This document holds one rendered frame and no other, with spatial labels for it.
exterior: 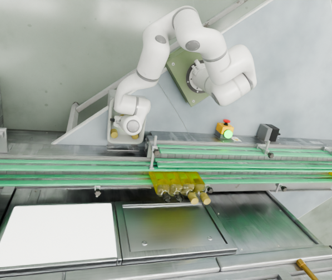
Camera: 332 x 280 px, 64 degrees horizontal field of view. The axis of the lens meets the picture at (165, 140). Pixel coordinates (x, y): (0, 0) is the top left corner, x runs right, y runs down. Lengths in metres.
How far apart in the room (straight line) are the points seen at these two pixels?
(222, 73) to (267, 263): 0.76
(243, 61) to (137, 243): 0.77
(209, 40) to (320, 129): 1.28
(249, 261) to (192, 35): 0.86
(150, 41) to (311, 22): 1.03
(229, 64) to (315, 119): 1.06
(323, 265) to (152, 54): 1.09
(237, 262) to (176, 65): 0.86
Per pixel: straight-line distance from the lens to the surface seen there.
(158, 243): 1.12
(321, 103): 1.87
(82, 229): 1.16
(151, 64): 0.87
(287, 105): 1.72
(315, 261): 1.39
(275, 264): 1.25
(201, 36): 0.81
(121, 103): 1.00
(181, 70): 1.25
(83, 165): 1.25
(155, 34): 0.88
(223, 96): 1.01
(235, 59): 0.95
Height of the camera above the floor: 2.01
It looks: 62 degrees down
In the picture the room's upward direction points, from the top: 148 degrees clockwise
